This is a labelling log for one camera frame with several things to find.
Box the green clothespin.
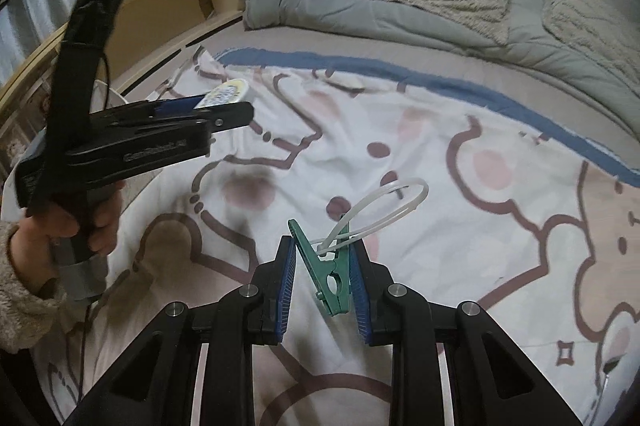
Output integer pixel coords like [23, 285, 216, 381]
[288, 220, 350, 316]

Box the grey quilted duvet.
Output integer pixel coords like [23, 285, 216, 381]
[244, 0, 639, 133]

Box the white cable tie loop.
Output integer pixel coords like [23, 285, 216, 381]
[311, 178, 430, 253]

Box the wooden bedside shelf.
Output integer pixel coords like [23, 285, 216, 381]
[0, 0, 296, 142]

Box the fuzzy beige left sleeve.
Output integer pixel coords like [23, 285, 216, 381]
[1, 222, 66, 354]

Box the white shoe box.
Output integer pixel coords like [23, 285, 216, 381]
[90, 80, 127, 113]

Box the cartoon bear blanket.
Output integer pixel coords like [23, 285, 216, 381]
[34, 48, 639, 425]

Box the person's left hand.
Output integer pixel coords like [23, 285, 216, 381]
[8, 181, 125, 294]

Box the metal back scratcher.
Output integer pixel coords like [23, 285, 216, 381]
[599, 354, 624, 402]

